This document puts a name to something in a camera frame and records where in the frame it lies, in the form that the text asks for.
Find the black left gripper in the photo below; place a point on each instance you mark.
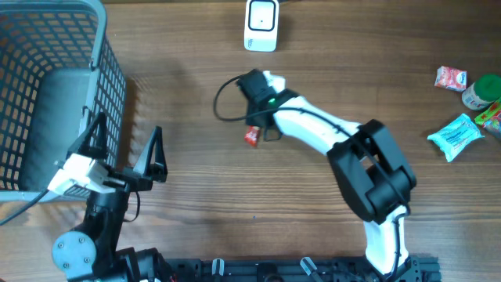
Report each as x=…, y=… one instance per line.
x=156, y=171

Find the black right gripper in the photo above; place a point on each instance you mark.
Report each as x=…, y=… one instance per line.
x=249, y=120

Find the red Nescafe sachet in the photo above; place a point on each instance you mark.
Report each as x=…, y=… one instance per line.
x=252, y=135

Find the red white small carton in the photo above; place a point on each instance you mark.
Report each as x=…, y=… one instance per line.
x=451, y=78

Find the mint wet wipes pack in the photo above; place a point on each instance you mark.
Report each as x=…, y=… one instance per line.
x=456, y=136

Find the green lid jar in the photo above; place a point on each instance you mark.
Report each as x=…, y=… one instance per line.
x=482, y=93

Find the Haribo gummy bag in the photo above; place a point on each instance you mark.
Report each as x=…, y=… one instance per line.
x=490, y=119

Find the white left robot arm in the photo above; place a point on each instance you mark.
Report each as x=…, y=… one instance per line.
x=88, y=252

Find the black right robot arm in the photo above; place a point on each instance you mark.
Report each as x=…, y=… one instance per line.
x=371, y=171

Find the white barcode scanner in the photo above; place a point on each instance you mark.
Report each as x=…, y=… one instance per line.
x=261, y=25

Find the grey plastic basket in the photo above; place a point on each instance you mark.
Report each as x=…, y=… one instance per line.
x=58, y=71

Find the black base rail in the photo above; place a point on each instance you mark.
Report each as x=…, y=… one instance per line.
x=339, y=269

